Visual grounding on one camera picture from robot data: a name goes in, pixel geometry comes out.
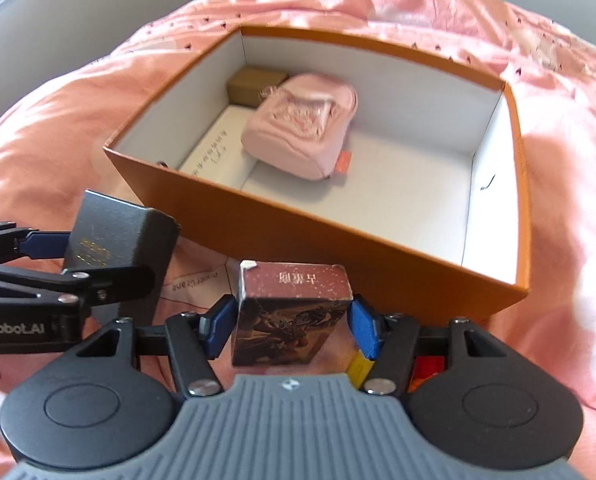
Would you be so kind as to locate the pink cloud print blanket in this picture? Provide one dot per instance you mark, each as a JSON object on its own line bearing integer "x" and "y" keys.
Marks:
{"x": 568, "y": 185}

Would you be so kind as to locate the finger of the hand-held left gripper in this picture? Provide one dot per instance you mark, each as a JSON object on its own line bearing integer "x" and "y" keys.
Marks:
{"x": 43, "y": 245}
{"x": 103, "y": 280}

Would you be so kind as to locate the small pink backpack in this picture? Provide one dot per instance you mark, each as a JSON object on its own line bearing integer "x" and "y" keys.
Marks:
{"x": 298, "y": 125}

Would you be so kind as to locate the brown patterned card box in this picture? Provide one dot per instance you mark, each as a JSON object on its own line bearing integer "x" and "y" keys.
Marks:
{"x": 288, "y": 320}

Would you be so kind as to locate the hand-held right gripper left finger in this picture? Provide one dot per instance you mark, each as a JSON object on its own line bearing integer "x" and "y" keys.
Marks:
{"x": 218, "y": 329}

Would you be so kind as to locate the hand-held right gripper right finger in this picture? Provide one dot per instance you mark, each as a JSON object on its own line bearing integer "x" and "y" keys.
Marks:
{"x": 363, "y": 330}

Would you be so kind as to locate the yellow plastic toy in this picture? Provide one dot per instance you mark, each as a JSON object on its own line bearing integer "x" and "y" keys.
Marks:
{"x": 360, "y": 364}

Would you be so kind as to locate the small gold box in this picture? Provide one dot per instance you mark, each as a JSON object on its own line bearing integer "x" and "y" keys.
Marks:
{"x": 255, "y": 85}

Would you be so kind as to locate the white printed card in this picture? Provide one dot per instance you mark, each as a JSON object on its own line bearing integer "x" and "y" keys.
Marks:
{"x": 213, "y": 150}

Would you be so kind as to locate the small black box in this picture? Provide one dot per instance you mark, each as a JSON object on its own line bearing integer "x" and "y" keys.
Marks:
{"x": 123, "y": 230}

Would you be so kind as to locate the orange crochet fruit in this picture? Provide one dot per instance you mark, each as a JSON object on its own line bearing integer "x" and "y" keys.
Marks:
{"x": 428, "y": 372}

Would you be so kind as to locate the orange cardboard box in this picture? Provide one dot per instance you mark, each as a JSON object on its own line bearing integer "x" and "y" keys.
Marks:
{"x": 328, "y": 240}

